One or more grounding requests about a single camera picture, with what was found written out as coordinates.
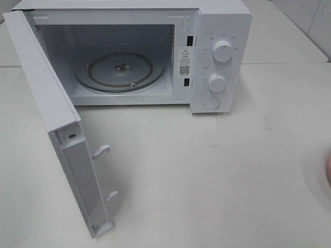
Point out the round white door button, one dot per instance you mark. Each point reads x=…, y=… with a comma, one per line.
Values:
x=212, y=103

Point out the white timer knob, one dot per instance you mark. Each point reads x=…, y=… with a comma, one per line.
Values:
x=216, y=83

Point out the pink round plate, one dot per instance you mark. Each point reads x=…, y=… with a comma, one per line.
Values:
x=328, y=170

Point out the white microwave door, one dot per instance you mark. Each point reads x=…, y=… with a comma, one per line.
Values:
x=62, y=122

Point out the glass microwave turntable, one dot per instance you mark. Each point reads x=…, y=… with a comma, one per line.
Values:
x=119, y=68

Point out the white warning label sticker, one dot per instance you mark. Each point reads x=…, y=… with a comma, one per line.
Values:
x=184, y=61

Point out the white microwave oven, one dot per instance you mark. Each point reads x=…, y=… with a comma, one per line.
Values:
x=66, y=27

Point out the upper white power knob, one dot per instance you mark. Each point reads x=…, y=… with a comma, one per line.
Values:
x=222, y=50

